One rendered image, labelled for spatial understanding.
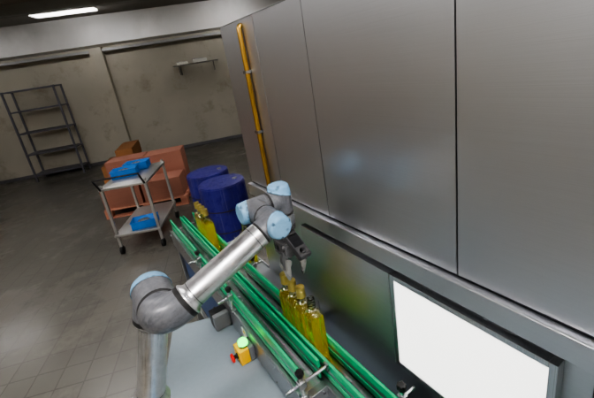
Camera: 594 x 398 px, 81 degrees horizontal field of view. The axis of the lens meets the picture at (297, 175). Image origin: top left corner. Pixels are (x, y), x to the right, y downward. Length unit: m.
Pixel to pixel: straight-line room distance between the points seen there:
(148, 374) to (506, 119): 1.15
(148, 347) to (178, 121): 9.51
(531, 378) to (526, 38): 0.68
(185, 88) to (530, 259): 9.97
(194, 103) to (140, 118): 1.53
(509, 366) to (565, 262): 0.30
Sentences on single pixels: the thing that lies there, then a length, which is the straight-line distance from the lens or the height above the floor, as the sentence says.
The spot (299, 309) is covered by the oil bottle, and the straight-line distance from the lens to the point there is 1.38.
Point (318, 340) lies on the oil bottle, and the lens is 1.41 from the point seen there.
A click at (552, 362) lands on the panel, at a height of 1.32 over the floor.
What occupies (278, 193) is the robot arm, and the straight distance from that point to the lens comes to 1.15.
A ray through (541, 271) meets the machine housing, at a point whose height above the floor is 1.50.
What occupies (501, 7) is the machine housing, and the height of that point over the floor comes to 1.98.
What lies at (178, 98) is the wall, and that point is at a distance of 10.44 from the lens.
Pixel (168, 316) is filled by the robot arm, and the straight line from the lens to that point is 1.02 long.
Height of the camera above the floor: 1.96
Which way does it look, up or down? 18 degrees down
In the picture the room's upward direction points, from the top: 9 degrees counter-clockwise
